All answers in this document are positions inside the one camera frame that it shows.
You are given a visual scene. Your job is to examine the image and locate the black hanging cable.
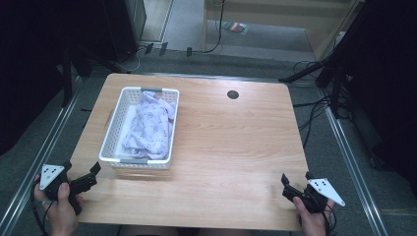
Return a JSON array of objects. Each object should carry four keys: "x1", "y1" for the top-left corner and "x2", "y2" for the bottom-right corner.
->
[{"x1": 202, "y1": 0, "x2": 227, "y2": 54}]

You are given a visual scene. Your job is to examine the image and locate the purple patterned cloth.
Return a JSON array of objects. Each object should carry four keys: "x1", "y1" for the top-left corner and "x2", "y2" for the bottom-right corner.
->
[{"x1": 122, "y1": 90, "x2": 176, "y2": 161}]

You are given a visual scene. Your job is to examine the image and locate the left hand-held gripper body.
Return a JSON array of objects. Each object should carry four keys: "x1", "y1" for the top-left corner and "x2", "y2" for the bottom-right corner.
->
[{"x1": 38, "y1": 163, "x2": 98, "y2": 216}]

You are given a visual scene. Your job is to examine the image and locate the colourful packet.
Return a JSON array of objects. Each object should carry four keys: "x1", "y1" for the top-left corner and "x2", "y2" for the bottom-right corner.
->
[{"x1": 221, "y1": 21, "x2": 250, "y2": 35}]

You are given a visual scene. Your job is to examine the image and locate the white cable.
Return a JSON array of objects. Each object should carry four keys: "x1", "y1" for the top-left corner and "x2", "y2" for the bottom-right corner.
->
[{"x1": 115, "y1": 46, "x2": 146, "y2": 75}]

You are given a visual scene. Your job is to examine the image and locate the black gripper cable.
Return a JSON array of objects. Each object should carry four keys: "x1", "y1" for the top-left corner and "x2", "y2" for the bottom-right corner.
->
[
  {"x1": 322, "y1": 204, "x2": 338, "y2": 236},
  {"x1": 30, "y1": 182, "x2": 53, "y2": 236}
]

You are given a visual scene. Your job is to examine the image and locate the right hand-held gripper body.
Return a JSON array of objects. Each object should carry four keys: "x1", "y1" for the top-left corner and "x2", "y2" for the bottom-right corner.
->
[{"x1": 281, "y1": 177, "x2": 346, "y2": 214}]

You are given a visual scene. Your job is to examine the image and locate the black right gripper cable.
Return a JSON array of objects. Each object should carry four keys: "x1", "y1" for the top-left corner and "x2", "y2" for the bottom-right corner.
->
[{"x1": 322, "y1": 204, "x2": 338, "y2": 236}]

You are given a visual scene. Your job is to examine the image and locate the black floor cables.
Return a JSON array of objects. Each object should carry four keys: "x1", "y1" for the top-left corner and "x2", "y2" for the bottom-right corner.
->
[{"x1": 291, "y1": 60, "x2": 332, "y2": 149}]

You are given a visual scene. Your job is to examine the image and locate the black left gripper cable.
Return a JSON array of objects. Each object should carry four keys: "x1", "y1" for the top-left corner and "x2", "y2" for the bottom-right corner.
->
[{"x1": 30, "y1": 182, "x2": 53, "y2": 236}]

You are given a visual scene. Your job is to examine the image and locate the black upright post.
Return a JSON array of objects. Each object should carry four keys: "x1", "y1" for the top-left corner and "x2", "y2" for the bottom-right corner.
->
[{"x1": 61, "y1": 48, "x2": 74, "y2": 108}]

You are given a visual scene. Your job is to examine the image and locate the metal floor rail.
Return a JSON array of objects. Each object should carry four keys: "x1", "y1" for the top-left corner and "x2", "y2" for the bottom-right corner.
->
[
  {"x1": 0, "y1": 74, "x2": 84, "y2": 236},
  {"x1": 319, "y1": 92, "x2": 391, "y2": 236}
]

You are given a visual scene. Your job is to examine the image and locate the dark cabinet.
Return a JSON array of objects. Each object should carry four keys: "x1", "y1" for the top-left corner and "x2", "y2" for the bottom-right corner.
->
[{"x1": 100, "y1": 0, "x2": 148, "y2": 64}]

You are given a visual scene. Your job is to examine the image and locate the person's left hand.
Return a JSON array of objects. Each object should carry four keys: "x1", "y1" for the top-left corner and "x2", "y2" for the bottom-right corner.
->
[{"x1": 33, "y1": 174, "x2": 84, "y2": 236}]

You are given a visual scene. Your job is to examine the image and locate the person's right hand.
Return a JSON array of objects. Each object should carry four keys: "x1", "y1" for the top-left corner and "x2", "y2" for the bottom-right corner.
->
[{"x1": 292, "y1": 196, "x2": 336, "y2": 236}]

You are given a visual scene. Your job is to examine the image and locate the white plastic basket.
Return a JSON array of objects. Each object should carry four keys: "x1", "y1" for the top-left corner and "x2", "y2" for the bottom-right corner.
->
[{"x1": 98, "y1": 86, "x2": 180, "y2": 171}]

